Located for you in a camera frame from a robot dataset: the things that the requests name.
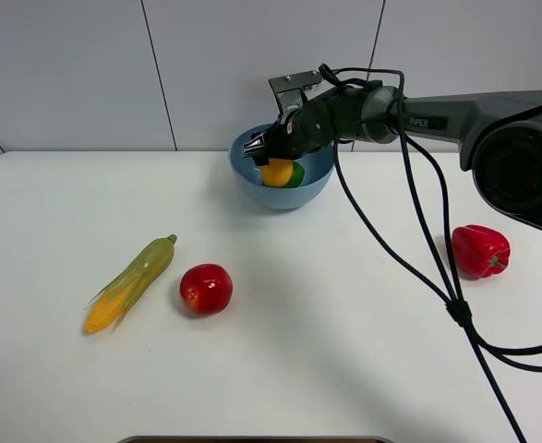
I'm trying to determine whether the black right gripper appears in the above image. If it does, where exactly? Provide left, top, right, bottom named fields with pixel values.
left=242, top=87, right=367, bottom=167

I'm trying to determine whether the yellow mango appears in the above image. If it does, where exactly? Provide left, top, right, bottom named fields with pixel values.
left=260, top=159, right=294, bottom=188

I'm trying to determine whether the green lime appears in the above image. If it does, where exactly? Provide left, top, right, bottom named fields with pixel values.
left=284, top=162, right=305, bottom=188

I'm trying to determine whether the red apple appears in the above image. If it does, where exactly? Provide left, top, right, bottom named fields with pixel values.
left=180, top=263, right=234, bottom=317

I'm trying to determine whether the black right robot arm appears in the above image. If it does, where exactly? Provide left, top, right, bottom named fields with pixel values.
left=242, top=83, right=542, bottom=231

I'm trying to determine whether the blue plastic bowl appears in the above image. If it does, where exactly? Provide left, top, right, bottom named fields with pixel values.
left=228, top=124, right=334, bottom=210

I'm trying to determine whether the corn cob with green husk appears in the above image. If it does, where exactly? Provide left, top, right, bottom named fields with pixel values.
left=82, top=234, right=177, bottom=335

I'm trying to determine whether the red bell pepper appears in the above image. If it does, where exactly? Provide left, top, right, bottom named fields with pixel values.
left=452, top=224, right=511, bottom=279

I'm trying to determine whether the grey right wrist camera bracket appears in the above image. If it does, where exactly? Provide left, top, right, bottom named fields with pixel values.
left=268, top=70, right=323, bottom=124

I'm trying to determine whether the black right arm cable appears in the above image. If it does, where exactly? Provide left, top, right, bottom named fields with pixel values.
left=319, top=63, right=542, bottom=443

